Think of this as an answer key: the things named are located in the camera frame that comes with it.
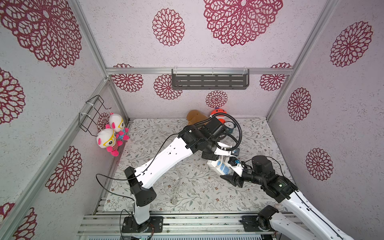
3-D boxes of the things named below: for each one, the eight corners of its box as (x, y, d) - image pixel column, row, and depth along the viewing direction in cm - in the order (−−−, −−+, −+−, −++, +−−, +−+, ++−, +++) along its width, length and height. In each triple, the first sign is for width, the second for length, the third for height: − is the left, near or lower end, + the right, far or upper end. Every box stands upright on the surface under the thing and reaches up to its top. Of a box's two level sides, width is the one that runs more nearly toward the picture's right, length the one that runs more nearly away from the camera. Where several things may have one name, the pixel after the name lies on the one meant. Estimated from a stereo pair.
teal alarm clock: (220, 130, 117) (222, 125, 113) (226, 124, 121) (228, 119, 116) (229, 135, 114) (230, 130, 109) (235, 129, 118) (236, 124, 113)
